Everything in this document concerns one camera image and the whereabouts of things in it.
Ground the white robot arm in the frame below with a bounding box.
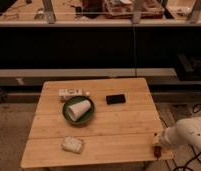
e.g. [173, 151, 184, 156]
[159, 117, 201, 152]

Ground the dark red pepper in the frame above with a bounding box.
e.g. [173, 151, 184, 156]
[153, 132, 163, 159]

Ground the wooden folding table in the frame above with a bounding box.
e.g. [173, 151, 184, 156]
[20, 77, 174, 169]

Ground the black cable on floor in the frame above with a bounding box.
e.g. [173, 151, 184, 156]
[172, 103, 201, 171]

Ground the green round plate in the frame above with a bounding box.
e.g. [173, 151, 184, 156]
[62, 96, 95, 125]

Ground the black rectangular phone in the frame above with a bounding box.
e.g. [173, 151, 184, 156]
[106, 94, 126, 105]

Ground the pale wrapped sponge block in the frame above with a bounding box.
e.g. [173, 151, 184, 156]
[61, 136, 84, 154]

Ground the long wooden shelf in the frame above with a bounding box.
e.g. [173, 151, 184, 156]
[0, 68, 176, 86]

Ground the white paper cup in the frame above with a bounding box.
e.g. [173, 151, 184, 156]
[67, 100, 91, 121]

